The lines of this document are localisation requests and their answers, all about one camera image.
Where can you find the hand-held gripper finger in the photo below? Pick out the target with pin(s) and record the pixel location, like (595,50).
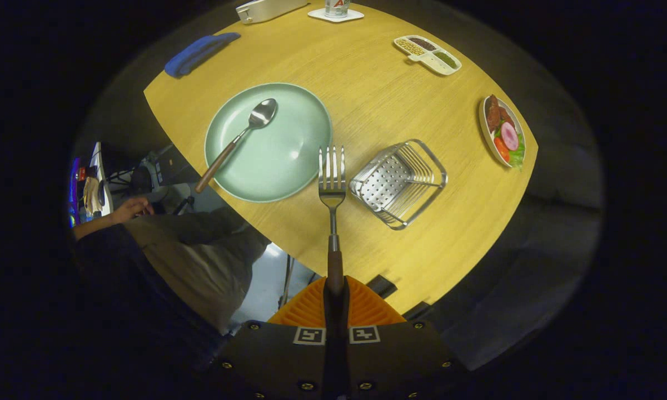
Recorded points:
(329,344)
(343,344)

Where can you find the person's grey trousers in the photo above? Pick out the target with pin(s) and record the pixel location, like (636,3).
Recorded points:
(200,261)

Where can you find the green round plate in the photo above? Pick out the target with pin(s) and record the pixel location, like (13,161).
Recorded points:
(289,128)

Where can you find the white plate with salad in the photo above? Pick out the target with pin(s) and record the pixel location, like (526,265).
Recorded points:
(503,133)

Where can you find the white divided dish with beans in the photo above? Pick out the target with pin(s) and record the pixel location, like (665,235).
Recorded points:
(429,54)

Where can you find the blue folded cloth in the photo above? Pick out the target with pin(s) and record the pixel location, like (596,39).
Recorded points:
(197,53)

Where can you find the white toaster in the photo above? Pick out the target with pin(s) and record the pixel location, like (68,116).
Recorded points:
(269,10)

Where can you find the black table bracket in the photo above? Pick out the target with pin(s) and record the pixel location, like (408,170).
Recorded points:
(417,310)
(381,286)

